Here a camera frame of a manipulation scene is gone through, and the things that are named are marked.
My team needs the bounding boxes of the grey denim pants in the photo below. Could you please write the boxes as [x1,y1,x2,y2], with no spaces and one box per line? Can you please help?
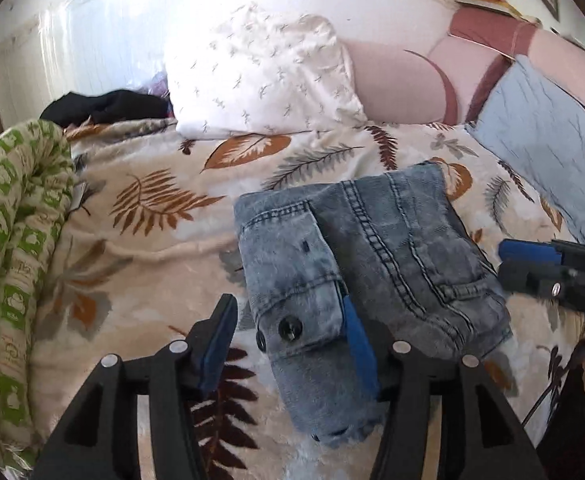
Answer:
[234,162,510,446]

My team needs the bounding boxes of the light blue pillow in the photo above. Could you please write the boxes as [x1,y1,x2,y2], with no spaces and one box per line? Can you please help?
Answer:
[469,55,585,244]

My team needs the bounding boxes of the leaf pattern bed blanket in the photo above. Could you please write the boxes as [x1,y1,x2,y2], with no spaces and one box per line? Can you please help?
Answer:
[2,120,585,479]

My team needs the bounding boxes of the pink headboard cushion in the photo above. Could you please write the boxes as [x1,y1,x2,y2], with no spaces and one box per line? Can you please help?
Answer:
[344,8,585,125]

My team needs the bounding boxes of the white quilt label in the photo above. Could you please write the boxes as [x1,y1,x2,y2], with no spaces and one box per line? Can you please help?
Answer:
[69,182,87,212]

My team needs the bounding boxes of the green white rolled quilt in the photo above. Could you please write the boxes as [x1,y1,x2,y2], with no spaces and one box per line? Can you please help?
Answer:
[0,120,76,479]

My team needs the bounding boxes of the black garment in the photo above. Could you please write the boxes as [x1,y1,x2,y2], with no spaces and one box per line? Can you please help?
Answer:
[40,90,169,128]

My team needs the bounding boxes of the white floral pillow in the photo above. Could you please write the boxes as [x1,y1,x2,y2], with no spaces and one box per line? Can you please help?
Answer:
[166,8,367,139]

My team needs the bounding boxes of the purple plastic bag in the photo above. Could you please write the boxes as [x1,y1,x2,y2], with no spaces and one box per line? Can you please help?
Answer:
[138,70,170,100]

